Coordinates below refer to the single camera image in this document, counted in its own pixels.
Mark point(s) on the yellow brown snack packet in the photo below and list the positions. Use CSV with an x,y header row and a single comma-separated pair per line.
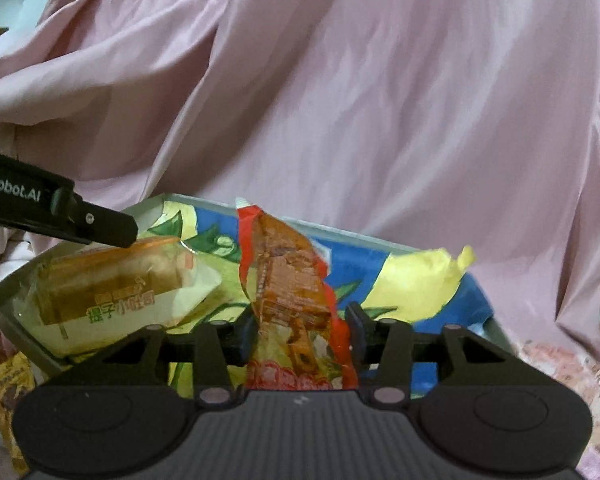
x,y
16,380

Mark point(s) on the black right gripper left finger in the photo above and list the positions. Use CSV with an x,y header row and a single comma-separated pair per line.
x,y
154,356

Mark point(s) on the pink satin curtain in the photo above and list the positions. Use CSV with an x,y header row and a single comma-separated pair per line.
x,y
430,123

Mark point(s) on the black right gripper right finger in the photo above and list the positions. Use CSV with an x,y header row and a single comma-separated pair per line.
x,y
395,362

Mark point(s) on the blue yellow patterned liner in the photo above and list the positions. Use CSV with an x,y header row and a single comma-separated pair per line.
x,y
427,288

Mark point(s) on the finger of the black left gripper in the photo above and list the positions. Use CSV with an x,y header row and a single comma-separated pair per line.
x,y
76,220

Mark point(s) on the toast bread packet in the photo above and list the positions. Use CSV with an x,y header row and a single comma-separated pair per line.
x,y
83,302

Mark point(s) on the orange red snack packet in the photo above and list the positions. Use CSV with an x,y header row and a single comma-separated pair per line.
x,y
302,343

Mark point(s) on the floral bed sheet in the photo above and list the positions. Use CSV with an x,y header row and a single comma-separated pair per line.
x,y
531,417

